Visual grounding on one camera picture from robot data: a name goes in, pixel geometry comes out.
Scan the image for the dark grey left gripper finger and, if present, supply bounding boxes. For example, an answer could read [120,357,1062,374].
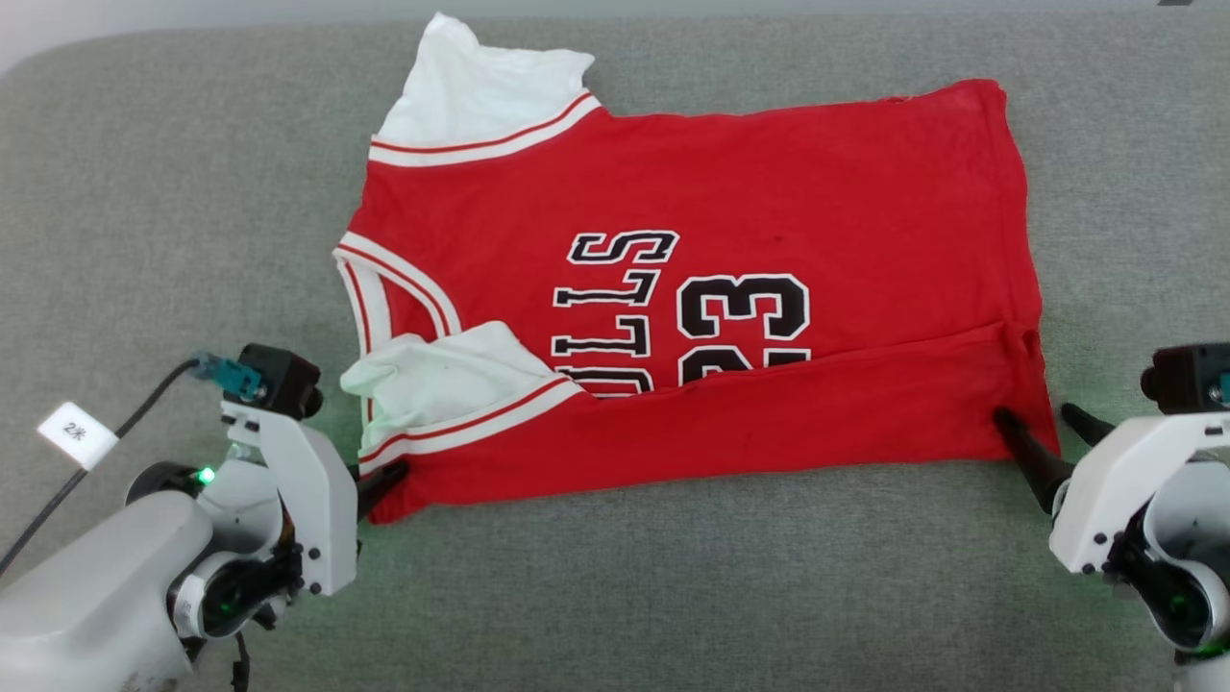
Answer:
[357,459,410,526]

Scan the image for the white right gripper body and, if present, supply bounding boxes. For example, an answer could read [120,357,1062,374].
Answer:
[1049,413,1230,577]

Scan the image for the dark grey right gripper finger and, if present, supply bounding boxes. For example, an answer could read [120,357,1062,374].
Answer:
[993,408,1075,516]
[1061,403,1117,449]

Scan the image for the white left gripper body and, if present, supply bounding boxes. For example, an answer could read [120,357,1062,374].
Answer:
[173,399,359,641]

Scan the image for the red and white basketball jersey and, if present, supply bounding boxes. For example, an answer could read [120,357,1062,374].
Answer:
[332,12,1062,526]

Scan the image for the grey fabric sofa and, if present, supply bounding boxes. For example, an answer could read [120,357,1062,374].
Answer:
[0,8,1230,692]

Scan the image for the black left camera cable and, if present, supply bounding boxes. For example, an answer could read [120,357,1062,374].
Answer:
[0,354,241,578]

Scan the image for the white cable label tag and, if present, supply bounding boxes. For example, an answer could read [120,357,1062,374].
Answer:
[37,400,120,472]

